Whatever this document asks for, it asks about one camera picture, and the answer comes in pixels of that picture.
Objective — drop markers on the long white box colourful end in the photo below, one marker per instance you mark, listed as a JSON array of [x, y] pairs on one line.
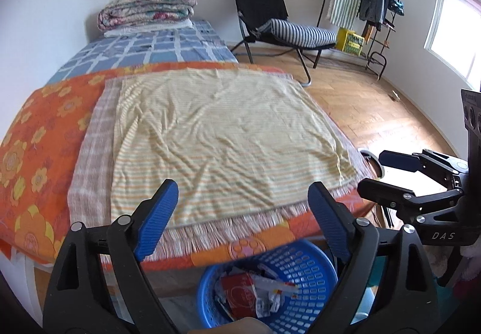
[[270, 284]]

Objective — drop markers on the blue plastic basket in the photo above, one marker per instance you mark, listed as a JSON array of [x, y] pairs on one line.
[[300, 307]]

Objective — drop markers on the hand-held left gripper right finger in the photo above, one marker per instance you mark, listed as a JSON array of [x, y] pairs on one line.
[[330, 221]]

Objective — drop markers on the black clothes rack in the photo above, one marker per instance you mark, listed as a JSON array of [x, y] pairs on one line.
[[377, 53]]

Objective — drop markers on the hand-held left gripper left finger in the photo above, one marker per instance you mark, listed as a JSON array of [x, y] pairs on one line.
[[158, 221]]

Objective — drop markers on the orange floral bed sheet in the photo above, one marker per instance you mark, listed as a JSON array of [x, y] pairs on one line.
[[37, 123]]

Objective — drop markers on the teal hanging garment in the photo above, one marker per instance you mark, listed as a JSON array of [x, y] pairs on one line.
[[397, 6]]

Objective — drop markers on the folded floral quilt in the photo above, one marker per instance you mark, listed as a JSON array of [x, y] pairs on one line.
[[146, 6]]

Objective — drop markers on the white folded cloth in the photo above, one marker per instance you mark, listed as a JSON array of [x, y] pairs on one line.
[[124, 32]]

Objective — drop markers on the white bed frame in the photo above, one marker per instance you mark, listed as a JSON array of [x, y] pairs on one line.
[[22, 274]]

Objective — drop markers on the blue checked bed sheet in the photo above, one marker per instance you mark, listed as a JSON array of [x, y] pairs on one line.
[[150, 48]]

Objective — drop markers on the yellow striped towel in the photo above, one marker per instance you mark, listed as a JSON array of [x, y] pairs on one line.
[[225, 131]]

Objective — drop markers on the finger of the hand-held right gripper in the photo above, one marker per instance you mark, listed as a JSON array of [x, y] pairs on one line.
[[387, 193], [398, 161]]

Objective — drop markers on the striped seat cushion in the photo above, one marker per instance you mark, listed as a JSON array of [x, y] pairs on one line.
[[300, 35]]

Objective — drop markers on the person's teal trouser leg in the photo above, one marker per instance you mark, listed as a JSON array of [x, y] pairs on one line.
[[449, 300]]

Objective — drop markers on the plaid fringed blanket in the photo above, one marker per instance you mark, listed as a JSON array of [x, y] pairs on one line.
[[90, 153]]

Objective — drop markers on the yellow plastic crate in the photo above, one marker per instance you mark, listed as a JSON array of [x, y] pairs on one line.
[[349, 41]]

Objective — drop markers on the red cardboard box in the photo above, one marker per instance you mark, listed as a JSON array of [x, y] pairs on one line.
[[238, 294]]

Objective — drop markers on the small object on floor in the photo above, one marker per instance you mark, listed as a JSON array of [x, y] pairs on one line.
[[395, 95]]

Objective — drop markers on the window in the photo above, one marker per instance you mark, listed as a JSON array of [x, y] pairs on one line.
[[456, 29]]

